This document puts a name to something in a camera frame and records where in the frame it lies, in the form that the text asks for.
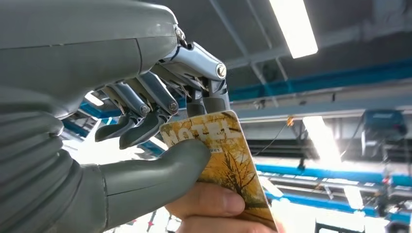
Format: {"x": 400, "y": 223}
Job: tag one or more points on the ceiling light panel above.
{"x": 293, "y": 25}
{"x": 322, "y": 141}

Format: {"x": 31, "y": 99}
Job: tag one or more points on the blue overhead hoist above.
{"x": 384, "y": 122}

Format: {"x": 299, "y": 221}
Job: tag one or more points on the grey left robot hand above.
{"x": 80, "y": 48}

